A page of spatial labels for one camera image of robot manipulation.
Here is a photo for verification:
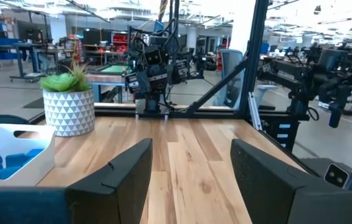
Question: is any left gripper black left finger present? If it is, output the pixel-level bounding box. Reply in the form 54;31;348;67
0;138;153;224

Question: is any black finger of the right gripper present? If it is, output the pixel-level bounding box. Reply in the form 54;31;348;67
158;68;173;91
125;73;141;95

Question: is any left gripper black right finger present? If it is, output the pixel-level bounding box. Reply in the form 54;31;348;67
230;138;352;224

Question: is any green-topped table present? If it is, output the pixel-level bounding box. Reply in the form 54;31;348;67
87;63;133;103

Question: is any black control box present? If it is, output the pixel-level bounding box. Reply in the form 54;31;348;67
267;113;310;153

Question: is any white grey triangle-pattern planter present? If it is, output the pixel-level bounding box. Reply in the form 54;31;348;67
42;88;96;138

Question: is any green artificial plant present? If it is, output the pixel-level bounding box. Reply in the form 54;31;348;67
39;60;91;93

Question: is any white plastic bin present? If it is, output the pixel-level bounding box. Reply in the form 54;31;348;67
0;123;57;187

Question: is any black background robot rig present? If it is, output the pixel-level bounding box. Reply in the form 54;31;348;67
256;42;352;129

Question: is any dark round-backed chair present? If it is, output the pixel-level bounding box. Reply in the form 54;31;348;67
0;114;32;127

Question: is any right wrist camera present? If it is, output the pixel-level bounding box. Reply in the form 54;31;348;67
143;46;168;67

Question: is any black diagonal frame brace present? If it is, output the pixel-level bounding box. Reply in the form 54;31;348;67
185;57;249;115

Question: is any table-level camera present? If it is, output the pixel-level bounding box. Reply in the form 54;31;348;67
323;162;350;190

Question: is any striped hanging rope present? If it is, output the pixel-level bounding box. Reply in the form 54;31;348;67
158;0;169;22

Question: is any white metal bracket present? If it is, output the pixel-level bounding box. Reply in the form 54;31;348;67
247;91;263;131

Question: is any black frame post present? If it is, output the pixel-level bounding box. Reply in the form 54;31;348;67
239;0;270;121

